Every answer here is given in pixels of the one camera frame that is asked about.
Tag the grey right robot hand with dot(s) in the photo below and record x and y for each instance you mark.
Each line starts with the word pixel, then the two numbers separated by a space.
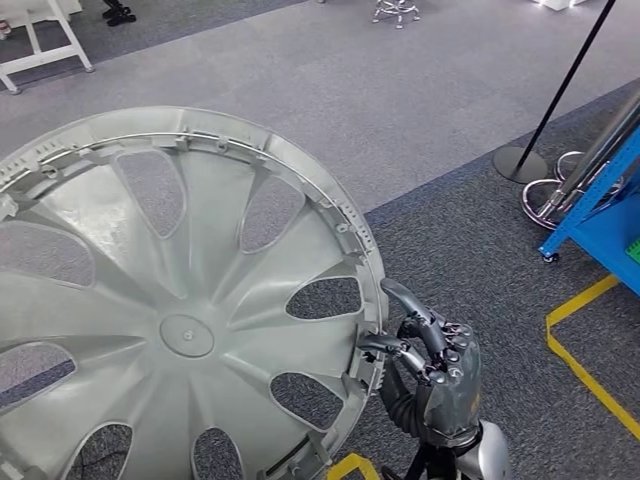
pixel 455 384

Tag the grey plastic wheel cover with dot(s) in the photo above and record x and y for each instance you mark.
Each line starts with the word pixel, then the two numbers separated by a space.
pixel 187 334

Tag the blue metal shelf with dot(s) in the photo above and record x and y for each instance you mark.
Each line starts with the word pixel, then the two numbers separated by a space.
pixel 610 232

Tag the yellow floor tape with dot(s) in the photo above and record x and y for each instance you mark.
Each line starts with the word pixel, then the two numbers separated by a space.
pixel 350 467
pixel 583 299

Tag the chrome stool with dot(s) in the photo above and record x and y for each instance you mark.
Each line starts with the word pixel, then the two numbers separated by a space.
pixel 555 202

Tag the black pole stand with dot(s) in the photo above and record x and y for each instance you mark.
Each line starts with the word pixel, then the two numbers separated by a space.
pixel 520 166

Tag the green plastic crate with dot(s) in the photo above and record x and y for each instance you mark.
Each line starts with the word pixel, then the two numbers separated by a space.
pixel 635 253

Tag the chrome chair base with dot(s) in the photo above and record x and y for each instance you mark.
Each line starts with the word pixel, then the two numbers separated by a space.
pixel 397 10

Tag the white lit display block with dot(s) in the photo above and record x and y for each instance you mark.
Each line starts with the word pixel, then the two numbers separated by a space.
pixel 555 4

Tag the white table frame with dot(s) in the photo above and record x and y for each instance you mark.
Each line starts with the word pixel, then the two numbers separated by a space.
pixel 40 58

